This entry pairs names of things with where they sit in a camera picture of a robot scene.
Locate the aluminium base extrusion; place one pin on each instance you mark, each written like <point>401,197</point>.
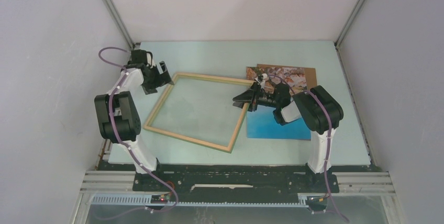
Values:
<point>350,183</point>

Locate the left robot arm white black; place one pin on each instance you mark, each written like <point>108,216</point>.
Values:
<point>117,115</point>

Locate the left aluminium corner post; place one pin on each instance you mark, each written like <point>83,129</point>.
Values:
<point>116,17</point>

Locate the grey cable duct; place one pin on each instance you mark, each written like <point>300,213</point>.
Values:
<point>148,200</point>

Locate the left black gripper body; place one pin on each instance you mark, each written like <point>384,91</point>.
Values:
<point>154,79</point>

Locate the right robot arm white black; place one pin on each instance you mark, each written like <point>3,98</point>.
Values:
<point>320,112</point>

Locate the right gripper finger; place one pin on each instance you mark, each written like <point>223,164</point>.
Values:
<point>244,105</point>
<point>249,96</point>

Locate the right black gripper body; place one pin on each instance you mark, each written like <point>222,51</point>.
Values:
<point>267,100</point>

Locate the landscape photo print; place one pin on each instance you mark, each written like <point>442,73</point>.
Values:
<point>262,124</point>

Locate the right aluminium corner post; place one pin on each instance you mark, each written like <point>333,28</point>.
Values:
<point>349,22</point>

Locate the aluminium corner post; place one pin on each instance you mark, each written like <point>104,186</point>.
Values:
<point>349,22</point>
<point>116,17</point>

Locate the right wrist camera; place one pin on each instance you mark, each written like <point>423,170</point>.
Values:
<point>261,80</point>

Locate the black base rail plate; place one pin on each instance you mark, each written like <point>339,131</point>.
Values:
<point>237,183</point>

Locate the brown cardboard backing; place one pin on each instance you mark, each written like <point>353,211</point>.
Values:
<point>310,74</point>

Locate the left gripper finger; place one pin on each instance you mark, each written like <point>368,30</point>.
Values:
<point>165,77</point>
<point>149,91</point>

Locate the wooden picture frame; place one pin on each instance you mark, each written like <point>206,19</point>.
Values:
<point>198,109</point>

